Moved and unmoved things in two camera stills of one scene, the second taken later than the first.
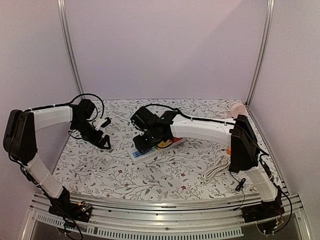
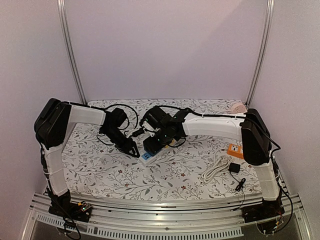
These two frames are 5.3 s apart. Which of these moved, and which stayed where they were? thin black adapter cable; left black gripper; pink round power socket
Moved: left black gripper
Stayed: thin black adapter cable; pink round power socket
